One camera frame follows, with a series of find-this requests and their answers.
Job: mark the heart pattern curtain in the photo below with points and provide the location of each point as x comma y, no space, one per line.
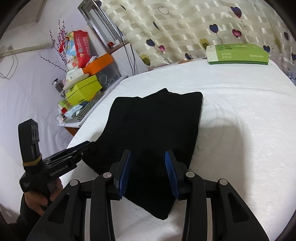
165,32

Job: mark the dark pump bottle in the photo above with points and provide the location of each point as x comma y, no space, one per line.
58,84

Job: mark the green flat box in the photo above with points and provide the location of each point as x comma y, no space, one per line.
236,53

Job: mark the light blue packet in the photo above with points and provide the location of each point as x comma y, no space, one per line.
72,112

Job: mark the lime green shoebox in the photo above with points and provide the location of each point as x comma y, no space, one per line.
84,90

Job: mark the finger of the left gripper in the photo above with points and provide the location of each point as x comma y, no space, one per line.
78,149

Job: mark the black pants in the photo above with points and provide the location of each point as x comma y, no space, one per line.
148,127

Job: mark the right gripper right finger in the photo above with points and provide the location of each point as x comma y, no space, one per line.
232,219

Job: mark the red snack bag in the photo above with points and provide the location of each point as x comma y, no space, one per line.
77,49

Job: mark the left hand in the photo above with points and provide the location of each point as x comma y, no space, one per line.
36,201

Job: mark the white tissue pack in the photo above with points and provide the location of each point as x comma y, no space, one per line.
74,73

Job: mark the red berry branch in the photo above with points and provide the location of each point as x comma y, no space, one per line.
59,45

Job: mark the window frame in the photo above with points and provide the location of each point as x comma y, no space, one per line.
106,30

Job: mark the striped box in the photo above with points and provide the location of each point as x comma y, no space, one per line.
74,122

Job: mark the orange box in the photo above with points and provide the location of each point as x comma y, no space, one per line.
98,64

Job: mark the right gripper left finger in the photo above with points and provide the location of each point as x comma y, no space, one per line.
65,217

